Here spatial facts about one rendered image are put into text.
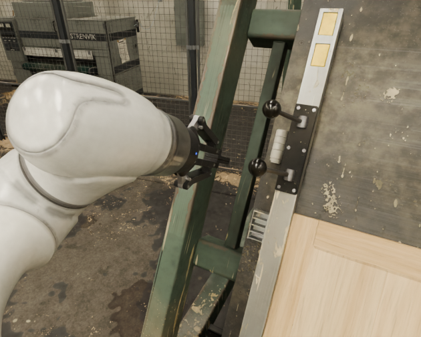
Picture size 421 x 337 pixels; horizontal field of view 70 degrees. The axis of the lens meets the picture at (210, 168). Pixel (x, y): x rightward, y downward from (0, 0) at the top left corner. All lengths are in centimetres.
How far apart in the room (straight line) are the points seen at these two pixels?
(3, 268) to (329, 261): 60
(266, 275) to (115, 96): 55
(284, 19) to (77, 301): 204
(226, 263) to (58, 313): 162
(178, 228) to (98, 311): 150
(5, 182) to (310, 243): 59
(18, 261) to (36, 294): 212
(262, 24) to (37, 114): 71
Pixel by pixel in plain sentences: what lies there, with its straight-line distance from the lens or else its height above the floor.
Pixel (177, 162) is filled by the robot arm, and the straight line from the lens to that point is 40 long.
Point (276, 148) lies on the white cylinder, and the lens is 72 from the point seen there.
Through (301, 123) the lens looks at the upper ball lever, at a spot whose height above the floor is 150.
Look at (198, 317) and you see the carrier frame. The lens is 115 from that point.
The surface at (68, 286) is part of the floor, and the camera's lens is 243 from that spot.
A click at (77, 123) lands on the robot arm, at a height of 165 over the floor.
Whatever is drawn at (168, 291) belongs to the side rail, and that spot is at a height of 108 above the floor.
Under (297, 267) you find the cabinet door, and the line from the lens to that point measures 74.
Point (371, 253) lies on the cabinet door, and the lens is 73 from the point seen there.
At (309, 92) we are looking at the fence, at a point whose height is 155.
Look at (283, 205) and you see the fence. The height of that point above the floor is 133.
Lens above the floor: 175
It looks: 30 degrees down
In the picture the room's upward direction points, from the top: straight up
